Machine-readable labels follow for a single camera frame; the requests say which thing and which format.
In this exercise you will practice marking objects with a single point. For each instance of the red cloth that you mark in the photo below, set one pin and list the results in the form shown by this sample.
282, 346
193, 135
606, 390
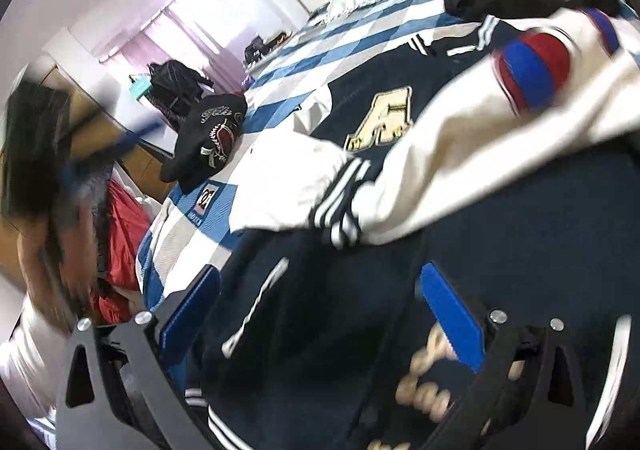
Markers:
125, 240

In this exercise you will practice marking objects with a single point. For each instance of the person's left forearm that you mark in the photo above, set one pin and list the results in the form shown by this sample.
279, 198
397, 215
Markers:
47, 270

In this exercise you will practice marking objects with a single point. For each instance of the person's white garment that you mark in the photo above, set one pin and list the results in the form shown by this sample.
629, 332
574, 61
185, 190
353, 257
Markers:
20, 360

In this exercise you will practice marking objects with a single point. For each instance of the black backpack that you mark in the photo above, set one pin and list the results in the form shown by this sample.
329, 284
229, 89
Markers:
175, 85

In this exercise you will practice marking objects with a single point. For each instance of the black embroidered garment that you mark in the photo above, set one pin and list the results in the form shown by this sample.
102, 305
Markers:
200, 150

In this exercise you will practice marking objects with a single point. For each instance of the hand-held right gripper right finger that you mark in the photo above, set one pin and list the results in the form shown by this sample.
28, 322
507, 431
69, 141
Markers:
450, 315

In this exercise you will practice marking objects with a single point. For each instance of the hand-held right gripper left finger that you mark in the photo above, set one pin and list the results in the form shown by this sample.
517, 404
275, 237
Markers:
192, 302

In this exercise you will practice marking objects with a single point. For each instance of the navy and cream varsity jacket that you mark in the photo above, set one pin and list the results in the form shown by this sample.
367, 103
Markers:
350, 105

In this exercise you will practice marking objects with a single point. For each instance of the dark cloth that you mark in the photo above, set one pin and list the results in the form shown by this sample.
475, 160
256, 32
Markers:
260, 49

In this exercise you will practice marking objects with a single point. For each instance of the wooden wardrobe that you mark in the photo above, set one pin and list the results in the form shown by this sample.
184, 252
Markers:
105, 130

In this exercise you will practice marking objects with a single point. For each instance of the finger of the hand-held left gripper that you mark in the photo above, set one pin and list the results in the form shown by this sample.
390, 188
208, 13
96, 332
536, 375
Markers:
137, 132
75, 176

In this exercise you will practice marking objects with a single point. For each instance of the blue white checkered blanket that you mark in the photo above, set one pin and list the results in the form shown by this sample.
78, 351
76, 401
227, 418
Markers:
310, 55

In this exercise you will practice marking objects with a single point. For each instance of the teal container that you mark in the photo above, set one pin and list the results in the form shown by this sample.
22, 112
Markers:
140, 86

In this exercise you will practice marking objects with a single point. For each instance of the purple curtain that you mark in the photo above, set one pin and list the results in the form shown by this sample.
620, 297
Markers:
145, 47

